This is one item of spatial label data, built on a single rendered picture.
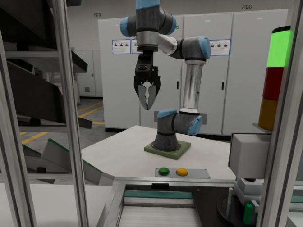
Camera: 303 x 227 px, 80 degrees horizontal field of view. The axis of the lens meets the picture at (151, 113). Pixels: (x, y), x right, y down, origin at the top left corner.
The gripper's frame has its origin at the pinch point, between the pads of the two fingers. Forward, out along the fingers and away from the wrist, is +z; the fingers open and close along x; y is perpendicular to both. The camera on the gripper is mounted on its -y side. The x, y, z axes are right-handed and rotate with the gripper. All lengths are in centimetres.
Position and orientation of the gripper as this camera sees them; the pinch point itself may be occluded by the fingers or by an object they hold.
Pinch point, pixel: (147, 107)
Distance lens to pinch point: 63.1
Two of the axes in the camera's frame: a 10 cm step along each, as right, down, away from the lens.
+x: -10.0, -0.2, 0.4
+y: 0.4, -2.4, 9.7
